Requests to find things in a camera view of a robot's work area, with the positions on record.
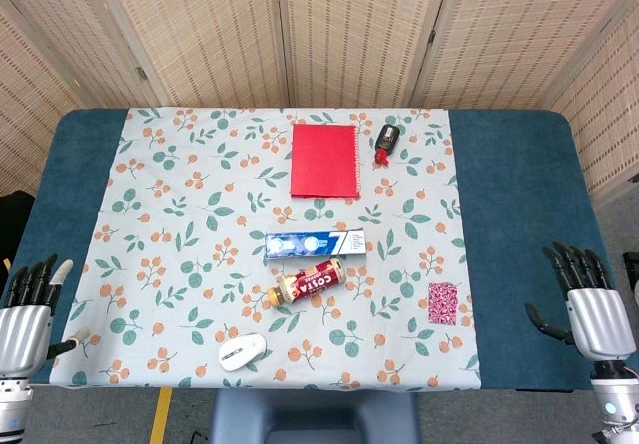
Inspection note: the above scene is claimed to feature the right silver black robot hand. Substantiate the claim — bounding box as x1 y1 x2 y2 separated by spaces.
524 241 639 365

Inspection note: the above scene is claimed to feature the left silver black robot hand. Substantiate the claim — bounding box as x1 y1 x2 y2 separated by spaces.
0 252 92 380

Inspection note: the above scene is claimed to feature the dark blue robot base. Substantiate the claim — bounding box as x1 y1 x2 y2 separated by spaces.
209 388 423 444

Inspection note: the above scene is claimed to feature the woven folding screen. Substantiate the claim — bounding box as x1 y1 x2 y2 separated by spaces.
0 0 639 206

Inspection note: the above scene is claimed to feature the black equipment box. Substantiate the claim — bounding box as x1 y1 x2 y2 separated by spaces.
622 251 639 290

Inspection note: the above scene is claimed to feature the black bag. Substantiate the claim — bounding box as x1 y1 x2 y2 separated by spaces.
0 190 36 290

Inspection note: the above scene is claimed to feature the blue felt table cover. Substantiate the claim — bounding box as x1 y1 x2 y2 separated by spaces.
0 108 635 393

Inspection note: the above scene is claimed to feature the yellow floor tape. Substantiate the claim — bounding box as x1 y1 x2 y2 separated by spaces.
149 387 174 444

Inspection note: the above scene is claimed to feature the white computer mouse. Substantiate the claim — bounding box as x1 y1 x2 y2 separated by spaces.
218 332 268 373

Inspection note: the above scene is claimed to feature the floral print tablecloth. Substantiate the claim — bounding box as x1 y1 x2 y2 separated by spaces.
48 108 483 391

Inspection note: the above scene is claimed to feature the black car key red tassel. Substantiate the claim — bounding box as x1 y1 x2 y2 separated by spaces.
372 123 400 168

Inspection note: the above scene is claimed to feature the Costa coffee bottle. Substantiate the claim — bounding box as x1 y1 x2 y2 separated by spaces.
267 257 347 310

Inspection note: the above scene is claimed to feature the blue white toothpaste box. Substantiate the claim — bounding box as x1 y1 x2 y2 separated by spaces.
264 228 368 261

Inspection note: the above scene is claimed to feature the red spiral notebook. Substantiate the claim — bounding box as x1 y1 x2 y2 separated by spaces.
290 123 361 200

